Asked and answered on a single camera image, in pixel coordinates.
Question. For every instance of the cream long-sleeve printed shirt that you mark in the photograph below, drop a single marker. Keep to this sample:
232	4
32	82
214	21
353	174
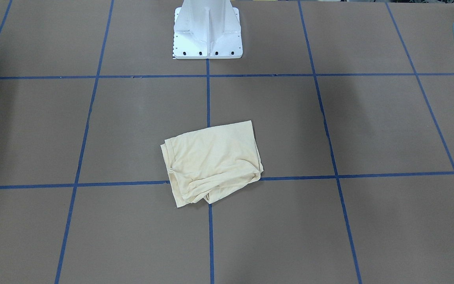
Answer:
211	163

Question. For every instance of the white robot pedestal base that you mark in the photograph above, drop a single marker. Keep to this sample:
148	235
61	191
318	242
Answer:
207	29

